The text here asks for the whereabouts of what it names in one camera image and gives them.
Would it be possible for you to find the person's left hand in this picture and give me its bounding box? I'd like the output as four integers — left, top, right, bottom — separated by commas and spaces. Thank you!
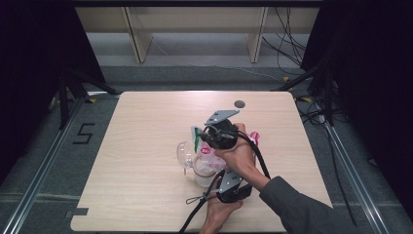
199, 179, 244, 234

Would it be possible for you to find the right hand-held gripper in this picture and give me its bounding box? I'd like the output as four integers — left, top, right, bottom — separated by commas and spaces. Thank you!
199, 108, 241, 151

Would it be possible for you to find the clear glass jar with lid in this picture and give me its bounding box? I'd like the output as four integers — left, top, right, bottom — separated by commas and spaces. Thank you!
176, 139, 226, 189

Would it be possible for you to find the pink and white plastic bag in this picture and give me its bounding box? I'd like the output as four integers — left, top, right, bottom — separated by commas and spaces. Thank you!
190, 125, 261, 174

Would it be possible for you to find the bundle of black cables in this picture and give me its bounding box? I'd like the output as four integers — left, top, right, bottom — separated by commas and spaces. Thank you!
261, 6, 309, 76

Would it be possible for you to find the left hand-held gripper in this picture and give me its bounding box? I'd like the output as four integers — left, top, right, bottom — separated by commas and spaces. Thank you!
215, 168, 254, 205

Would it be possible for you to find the person's right hand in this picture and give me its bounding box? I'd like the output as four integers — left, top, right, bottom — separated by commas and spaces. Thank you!
213, 122, 261, 183

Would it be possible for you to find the dark curtain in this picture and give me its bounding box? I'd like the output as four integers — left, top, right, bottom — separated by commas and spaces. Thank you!
0, 0, 107, 184
300, 0, 413, 223

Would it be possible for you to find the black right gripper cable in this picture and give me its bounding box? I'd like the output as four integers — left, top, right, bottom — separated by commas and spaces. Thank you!
207, 125, 272, 180

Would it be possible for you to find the aluminium floor rail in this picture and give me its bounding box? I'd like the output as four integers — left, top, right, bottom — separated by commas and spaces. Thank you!
0, 97, 86, 234
319, 114, 393, 234

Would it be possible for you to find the black metal stand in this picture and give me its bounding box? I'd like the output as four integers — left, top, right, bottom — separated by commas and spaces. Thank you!
57, 67, 121, 131
272, 59, 339, 127

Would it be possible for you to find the light wooden shelf unit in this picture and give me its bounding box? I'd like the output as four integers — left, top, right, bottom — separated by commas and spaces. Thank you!
75, 6, 320, 64

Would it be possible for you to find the black tape strip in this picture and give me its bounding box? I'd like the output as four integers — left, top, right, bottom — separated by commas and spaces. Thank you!
64, 207, 90, 218

